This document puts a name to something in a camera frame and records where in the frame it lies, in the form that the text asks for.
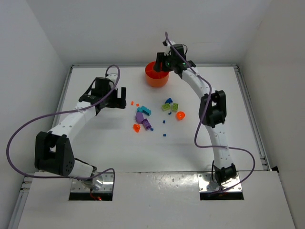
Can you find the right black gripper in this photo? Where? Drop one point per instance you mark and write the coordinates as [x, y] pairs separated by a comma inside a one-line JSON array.
[[161, 61]]

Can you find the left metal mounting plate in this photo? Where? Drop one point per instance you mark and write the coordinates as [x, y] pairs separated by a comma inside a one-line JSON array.
[[101, 184]]

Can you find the blue curved lego piece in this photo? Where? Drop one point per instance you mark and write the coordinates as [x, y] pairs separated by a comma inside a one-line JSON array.
[[168, 101]]

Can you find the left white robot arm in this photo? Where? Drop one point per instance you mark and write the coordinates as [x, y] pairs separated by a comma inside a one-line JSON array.
[[53, 150]]

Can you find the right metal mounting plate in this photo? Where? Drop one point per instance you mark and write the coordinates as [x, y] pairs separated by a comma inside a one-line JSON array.
[[206, 185]]

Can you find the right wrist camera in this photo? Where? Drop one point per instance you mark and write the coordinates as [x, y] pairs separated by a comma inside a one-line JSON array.
[[167, 45]]

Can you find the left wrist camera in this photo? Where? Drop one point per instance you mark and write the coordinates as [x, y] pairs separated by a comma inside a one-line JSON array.
[[113, 77]]

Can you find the green lego brick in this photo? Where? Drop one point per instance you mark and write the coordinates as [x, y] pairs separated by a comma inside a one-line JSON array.
[[175, 107]]

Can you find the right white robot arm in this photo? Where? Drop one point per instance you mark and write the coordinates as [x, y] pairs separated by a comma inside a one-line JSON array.
[[212, 111]]

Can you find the metal mounting plate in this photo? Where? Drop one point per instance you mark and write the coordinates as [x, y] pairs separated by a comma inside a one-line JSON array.
[[101, 184], [206, 185]]

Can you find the orange divided round container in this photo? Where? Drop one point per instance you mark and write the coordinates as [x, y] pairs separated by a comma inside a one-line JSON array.
[[153, 78]]

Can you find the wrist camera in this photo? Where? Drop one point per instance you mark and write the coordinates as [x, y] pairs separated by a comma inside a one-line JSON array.
[[167, 45], [113, 77]]

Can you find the green lego brick upside-down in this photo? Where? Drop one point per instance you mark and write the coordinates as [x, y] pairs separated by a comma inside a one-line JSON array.
[[166, 107]]

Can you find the orange round cone piece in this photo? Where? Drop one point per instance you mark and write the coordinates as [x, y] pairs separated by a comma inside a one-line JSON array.
[[180, 115]]

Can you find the long teal lego brick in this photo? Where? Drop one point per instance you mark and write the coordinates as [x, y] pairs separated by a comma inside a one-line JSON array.
[[146, 110]]

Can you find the purple flat lego plate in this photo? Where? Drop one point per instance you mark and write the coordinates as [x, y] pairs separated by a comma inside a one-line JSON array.
[[146, 124]]

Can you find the orange heart-shaped piece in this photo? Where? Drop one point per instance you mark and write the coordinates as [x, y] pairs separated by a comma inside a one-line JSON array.
[[136, 127]]

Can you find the purple rounded lego piece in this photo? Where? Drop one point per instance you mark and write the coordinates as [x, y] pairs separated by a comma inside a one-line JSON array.
[[139, 117]]

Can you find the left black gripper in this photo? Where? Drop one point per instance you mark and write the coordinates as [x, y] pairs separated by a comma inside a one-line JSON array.
[[116, 100]]

